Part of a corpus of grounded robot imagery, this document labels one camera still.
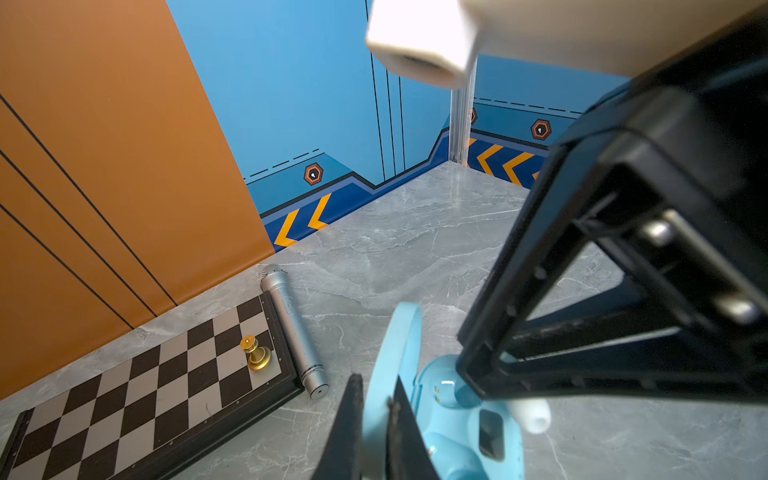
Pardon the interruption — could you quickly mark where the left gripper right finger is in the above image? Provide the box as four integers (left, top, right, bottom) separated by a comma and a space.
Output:
385, 379, 439, 480

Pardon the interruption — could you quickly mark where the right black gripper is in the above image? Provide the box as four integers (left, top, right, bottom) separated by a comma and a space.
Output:
457, 11, 767, 403

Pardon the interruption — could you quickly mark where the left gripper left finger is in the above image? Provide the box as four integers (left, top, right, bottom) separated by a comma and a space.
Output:
311, 373, 364, 480

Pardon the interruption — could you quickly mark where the blue earbud case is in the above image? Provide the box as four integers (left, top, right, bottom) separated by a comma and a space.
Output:
361, 302, 525, 479

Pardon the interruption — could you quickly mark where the blue earbud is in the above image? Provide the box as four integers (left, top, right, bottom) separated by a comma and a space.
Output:
505, 398, 552, 435

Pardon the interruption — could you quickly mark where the gold chess piece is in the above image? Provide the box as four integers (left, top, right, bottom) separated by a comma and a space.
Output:
240, 335, 272, 372

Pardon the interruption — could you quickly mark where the black white chessboard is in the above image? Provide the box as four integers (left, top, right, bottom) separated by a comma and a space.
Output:
1, 293, 302, 479

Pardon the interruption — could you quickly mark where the silver microphone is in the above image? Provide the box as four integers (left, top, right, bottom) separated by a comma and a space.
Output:
261, 265, 329, 400

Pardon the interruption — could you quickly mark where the right aluminium corner post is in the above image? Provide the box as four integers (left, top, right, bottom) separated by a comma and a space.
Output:
448, 60, 477, 167

